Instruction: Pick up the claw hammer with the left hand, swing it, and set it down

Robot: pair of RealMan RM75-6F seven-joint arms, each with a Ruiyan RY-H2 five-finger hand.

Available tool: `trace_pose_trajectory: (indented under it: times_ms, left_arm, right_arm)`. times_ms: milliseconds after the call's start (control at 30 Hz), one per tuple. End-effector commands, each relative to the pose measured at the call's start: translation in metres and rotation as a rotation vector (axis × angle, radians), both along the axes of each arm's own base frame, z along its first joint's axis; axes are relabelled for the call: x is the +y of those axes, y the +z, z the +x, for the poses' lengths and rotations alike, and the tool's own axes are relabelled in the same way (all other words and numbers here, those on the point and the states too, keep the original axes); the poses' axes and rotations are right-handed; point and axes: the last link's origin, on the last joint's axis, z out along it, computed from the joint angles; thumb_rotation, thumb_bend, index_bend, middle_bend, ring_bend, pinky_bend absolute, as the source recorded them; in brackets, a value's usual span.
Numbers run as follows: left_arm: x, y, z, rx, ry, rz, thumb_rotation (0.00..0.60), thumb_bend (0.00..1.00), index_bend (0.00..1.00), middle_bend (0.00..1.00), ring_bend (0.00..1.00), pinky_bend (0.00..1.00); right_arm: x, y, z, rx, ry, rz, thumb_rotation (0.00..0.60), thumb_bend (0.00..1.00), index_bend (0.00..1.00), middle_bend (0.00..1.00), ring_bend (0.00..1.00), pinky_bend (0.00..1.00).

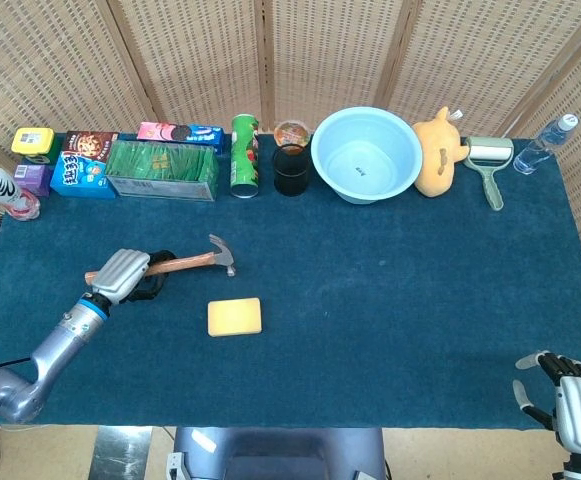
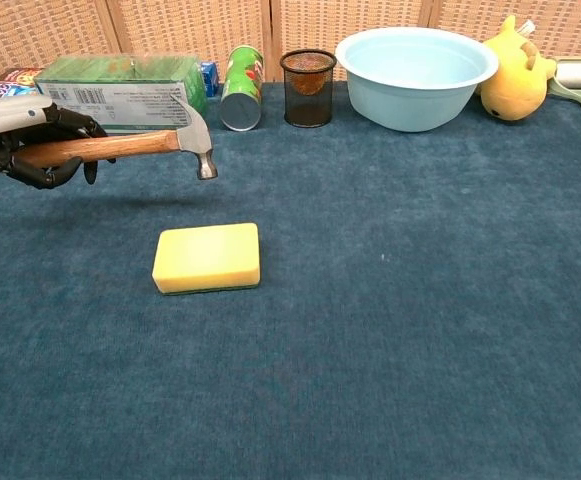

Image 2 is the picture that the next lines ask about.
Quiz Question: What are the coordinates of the green chips can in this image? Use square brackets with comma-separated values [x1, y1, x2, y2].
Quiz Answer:
[219, 45, 265, 133]

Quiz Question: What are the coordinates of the orange object in pen holder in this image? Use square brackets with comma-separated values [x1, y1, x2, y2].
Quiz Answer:
[292, 74, 324, 96]

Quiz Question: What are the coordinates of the black mesh pen holder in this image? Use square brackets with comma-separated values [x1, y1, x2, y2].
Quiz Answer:
[279, 48, 338, 128]

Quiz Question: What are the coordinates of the black and silver left hand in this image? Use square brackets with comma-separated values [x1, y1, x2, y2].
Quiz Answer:
[0, 94, 117, 191]

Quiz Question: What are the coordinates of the woven folding screen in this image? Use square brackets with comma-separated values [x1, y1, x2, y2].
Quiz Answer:
[0, 0, 581, 84]

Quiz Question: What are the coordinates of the yellow sponge with green base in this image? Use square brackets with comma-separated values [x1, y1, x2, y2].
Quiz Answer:
[151, 222, 262, 296]

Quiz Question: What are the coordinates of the yellow plush toy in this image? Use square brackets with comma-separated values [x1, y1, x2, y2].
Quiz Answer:
[474, 14, 557, 123]

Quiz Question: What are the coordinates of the red snack box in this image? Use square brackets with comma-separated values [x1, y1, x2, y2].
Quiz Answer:
[0, 67, 46, 86]

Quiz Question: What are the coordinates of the green and white carton box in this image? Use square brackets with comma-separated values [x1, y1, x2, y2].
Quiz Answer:
[34, 53, 209, 135]

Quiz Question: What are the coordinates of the blue snack box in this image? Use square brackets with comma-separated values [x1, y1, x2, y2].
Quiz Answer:
[0, 81, 41, 104]

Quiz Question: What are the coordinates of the small blue packet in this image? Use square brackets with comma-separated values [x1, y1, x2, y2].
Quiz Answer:
[199, 60, 220, 98]

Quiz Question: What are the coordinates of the wooden handled claw hammer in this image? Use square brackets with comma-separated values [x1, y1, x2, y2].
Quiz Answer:
[0, 93, 219, 182]

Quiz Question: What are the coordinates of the light blue plastic basin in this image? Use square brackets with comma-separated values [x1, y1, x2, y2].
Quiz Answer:
[334, 26, 500, 134]

